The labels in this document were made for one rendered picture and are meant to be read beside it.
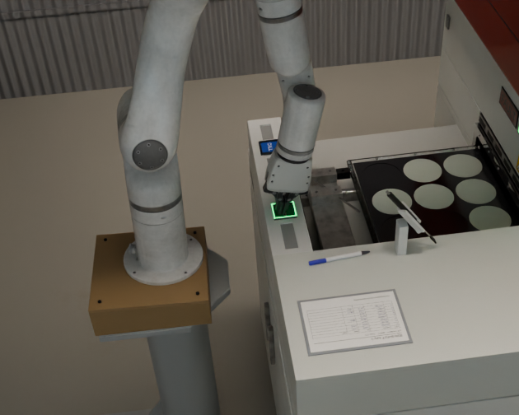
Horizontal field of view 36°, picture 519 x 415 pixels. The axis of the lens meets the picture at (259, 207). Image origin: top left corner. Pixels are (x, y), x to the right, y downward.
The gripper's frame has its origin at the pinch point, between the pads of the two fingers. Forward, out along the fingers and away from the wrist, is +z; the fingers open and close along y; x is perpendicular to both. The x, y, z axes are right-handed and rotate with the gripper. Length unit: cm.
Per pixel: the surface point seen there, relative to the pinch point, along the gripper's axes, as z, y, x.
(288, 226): 2.4, -1.3, 4.8
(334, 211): 7.1, -15.7, -7.1
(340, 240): 7.2, -15.3, 4.0
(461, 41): -21, -55, -50
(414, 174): 0.3, -37.7, -15.7
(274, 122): 1.5, -3.4, -37.6
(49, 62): 97, 73, -224
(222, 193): 99, -8, -127
